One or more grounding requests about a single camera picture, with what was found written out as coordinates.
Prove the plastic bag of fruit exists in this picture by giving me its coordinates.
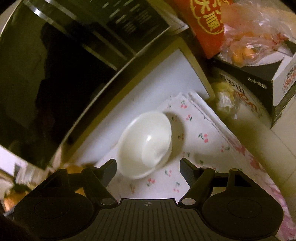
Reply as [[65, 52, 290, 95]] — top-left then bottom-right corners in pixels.
[[218, 1, 295, 68]]

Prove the red gift box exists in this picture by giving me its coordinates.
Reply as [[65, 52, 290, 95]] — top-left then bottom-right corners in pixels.
[[172, 0, 234, 60]]

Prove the black microwave oven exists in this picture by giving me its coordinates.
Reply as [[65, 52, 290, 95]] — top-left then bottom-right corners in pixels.
[[1, 1, 186, 169]]

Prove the large white bowl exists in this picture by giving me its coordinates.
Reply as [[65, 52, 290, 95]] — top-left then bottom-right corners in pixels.
[[116, 111, 173, 179]]

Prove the white printed carton box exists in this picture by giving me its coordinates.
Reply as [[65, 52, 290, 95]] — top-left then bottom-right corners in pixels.
[[211, 41, 295, 128]]

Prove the cherry print tablecloth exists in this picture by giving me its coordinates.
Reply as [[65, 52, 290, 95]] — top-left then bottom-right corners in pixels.
[[107, 93, 295, 240]]

